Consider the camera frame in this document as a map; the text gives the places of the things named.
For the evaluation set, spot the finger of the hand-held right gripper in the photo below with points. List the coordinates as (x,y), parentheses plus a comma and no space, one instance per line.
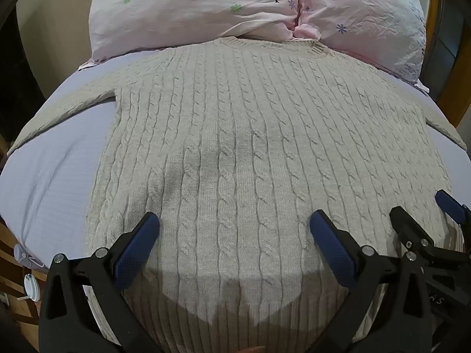
(404,224)
(450,206)

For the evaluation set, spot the white sheet clip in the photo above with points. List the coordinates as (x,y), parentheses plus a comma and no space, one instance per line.
(20,255)

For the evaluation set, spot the white round container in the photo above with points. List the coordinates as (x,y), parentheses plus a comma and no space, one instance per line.
(31,287)

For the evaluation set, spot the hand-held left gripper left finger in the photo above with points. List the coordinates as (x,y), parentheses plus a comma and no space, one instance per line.
(141,233)

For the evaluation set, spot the wooden bed frame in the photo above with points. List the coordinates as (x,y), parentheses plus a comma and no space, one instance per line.
(450,99)

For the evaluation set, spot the lavender bed sheet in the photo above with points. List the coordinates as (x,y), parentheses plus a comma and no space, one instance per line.
(55,191)

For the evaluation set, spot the pink floral pillow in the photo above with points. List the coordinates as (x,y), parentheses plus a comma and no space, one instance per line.
(191,11)

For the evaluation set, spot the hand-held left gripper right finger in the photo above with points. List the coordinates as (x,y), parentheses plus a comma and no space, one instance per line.
(329,241)

